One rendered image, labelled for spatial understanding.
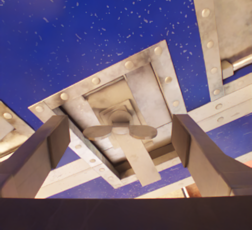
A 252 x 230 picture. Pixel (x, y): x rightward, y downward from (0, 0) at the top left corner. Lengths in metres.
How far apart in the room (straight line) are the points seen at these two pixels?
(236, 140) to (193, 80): 0.13
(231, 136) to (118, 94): 0.16
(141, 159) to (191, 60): 0.11
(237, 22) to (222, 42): 0.02
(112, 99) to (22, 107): 0.08
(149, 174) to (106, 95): 0.10
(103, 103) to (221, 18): 0.13
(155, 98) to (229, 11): 0.10
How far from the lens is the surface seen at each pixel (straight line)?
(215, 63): 0.18
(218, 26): 0.19
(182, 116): 0.16
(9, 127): 0.21
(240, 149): 0.31
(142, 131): 0.15
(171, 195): 3.44
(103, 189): 0.29
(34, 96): 0.17
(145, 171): 0.20
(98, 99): 0.18
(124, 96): 0.17
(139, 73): 0.18
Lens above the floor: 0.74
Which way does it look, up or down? 7 degrees up
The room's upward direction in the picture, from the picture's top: 115 degrees counter-clockwise
